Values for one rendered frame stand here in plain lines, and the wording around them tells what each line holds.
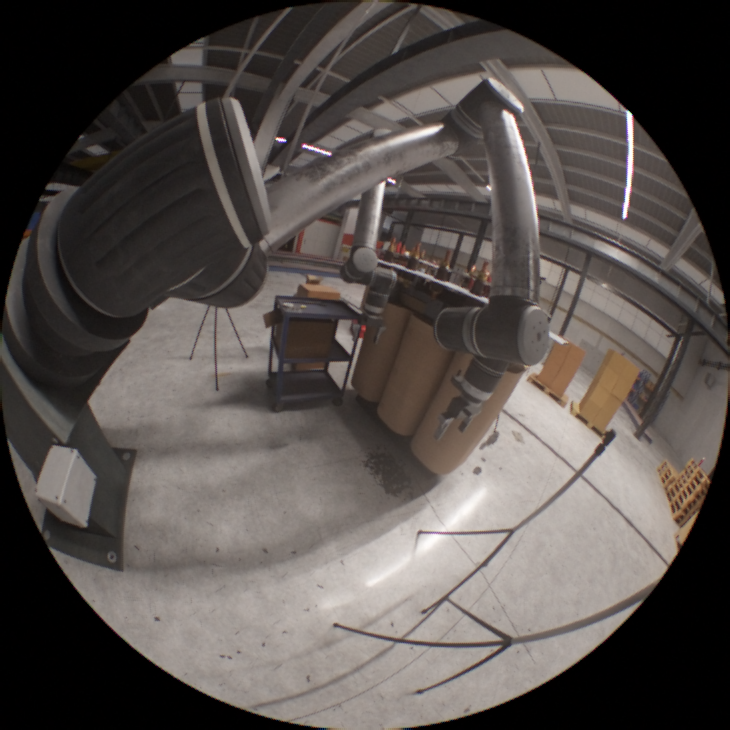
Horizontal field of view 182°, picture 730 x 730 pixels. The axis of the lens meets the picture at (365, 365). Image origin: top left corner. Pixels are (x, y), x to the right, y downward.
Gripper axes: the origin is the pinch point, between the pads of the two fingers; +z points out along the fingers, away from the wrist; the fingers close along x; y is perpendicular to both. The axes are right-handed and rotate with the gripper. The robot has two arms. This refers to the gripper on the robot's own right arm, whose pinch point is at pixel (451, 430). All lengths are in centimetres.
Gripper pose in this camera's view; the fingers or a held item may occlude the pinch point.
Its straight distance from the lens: 81.2
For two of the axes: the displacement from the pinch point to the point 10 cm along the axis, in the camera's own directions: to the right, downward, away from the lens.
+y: 4.2, 5.2, -7.5
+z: -2.6, 8.5, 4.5
